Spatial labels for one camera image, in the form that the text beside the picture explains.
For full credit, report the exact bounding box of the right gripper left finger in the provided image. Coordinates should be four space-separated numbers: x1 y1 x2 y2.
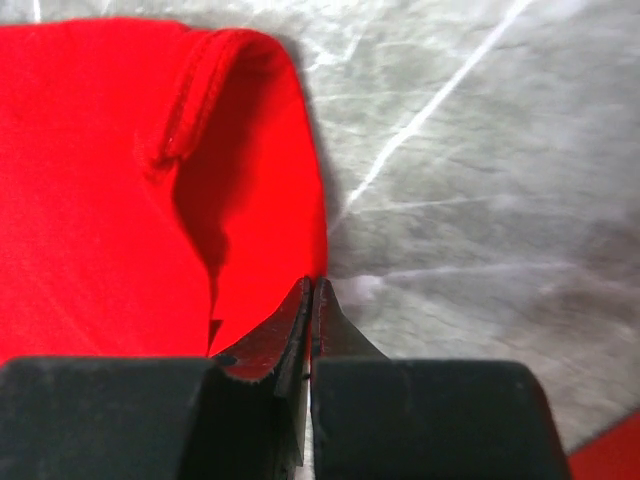
1 278 312 479

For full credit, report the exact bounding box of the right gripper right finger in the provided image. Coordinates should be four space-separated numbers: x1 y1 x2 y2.
310 278 570 479

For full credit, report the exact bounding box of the red t-shirt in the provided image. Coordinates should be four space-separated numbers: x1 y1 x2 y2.
1 1 639 479

